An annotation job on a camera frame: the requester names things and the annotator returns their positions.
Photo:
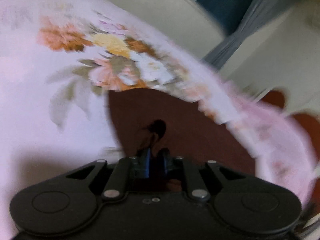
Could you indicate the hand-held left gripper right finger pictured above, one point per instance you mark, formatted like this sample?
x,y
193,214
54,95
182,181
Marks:
x,y
161,165

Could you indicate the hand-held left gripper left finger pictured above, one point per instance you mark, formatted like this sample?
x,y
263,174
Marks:
x,y
146,165

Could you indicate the maroon long-sleeved sweater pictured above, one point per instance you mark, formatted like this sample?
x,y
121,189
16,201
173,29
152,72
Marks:
x,y
195,135

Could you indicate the pink floral blanket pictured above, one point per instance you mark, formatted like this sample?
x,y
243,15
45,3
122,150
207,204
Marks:
x,y
282,142

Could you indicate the bed with pink floral sheet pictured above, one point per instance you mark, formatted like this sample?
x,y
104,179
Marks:
x,y
30,105

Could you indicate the grey curtain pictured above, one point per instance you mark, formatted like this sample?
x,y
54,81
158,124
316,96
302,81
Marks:
x,y
250,30

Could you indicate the sliding glass window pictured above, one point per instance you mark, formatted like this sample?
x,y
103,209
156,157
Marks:
x,y
225,2

